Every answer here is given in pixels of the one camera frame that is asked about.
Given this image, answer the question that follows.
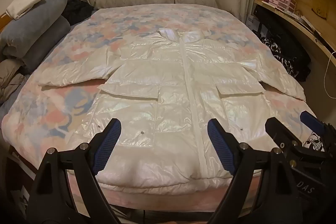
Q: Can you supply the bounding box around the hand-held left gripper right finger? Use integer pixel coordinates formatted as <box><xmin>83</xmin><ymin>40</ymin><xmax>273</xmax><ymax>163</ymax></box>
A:
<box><xmin>207</xmin><ymin>118</ymin><xmax>310</xmax><ymax>224</ymax></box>

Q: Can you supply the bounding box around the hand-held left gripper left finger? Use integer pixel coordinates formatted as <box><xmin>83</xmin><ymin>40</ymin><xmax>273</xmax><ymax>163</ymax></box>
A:
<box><xmin>25</xmin><ymin>118</ymin><xmax>122</xmax><ymax>224</ymax></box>

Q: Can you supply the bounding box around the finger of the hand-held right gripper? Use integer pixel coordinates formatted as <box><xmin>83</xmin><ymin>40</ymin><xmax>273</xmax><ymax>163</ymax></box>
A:
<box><xmin>265</xmin><ymin>118</ymin><xmax>305</xmax><ymax>159</ymax></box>
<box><xmin>300</xmin><ymin>111</ymin><xmax>336</xmax><ymax>151</ymax></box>

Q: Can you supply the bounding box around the white shiny puffer jacket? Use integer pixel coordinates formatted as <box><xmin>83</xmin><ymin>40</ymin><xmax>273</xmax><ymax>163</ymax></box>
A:
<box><xmin>37</xmin><ymin>28</ymin><xmax>306</xmax><ymax>189</ymax></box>

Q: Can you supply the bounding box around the floral pastel bedspread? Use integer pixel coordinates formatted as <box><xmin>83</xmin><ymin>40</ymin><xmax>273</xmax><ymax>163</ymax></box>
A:
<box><xmin>1</xmin><ymin>4</ymin><xmax>315</xmax><ymax>214</ymax></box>

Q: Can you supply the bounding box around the black and white patterned cloth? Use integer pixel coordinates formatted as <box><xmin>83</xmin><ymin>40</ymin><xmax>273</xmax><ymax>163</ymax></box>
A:
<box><xmin>260</xmin><ymin>36</ymin><xmax>311</xmax><ymax>81</ymax></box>

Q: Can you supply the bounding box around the small wooden ornament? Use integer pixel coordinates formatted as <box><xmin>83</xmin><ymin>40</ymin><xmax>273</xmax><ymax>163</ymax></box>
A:
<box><xmin>312</xmin><ymin>6</ymin><xmax>327</xmax><ymax>20</ymax></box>

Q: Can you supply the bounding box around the white cardboard box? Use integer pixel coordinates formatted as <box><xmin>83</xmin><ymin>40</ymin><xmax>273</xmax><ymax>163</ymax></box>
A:
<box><xmin>245</xmin><ymin>14</ymin><xmax>259</xmax><ymax>31</ymax></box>

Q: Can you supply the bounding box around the beige crumpled duvet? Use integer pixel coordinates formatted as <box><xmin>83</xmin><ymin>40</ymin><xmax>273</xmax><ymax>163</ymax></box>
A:
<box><xmin>0</xmin><ymin>59</ymin><xmax>27</xmax><ymax>105</ymax></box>

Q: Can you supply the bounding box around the grey rolled blanket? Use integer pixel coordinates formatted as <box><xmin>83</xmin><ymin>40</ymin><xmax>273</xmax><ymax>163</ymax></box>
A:
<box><xmin>0</xmin><ymin>0</ymin><xmax>71</xmax><ymax>75</ymax></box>

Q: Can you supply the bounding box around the black fuzzy cloth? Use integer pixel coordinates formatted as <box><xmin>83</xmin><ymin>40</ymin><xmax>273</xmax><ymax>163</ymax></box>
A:
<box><xmin>62</xmin><ymin>0</ymin><xmax>95</xmax><ymax>25</ymax></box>

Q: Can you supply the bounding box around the white folded cloth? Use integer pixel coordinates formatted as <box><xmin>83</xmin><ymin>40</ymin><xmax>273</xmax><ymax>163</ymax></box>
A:
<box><xmin>6</xmin><ymin>0</ymin><xmax>46</xmax><ymax>20</ymax></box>

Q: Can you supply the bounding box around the white cable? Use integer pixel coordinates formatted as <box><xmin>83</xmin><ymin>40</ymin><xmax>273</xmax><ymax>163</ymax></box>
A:
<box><xmin>324</xmin><ymin>51</ymin><xmax>336</xmax><ymax>98</ymax></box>

